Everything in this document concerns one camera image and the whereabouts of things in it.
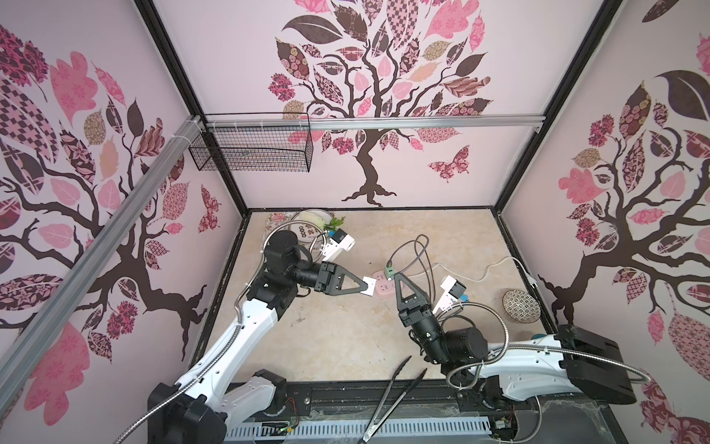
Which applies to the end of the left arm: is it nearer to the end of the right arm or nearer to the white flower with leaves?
the end of the right arm

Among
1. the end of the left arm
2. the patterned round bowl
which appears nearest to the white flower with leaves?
the end of the left arm

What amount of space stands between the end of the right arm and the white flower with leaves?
58 centimetres

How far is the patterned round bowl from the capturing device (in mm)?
888

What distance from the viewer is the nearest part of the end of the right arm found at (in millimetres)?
546

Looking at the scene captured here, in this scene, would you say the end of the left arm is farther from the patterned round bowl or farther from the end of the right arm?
the patterned round bowl

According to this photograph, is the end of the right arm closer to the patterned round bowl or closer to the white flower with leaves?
the patterned round bowl

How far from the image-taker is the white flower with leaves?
3.68ft

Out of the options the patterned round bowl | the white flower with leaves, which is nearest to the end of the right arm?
the patterned round bowl
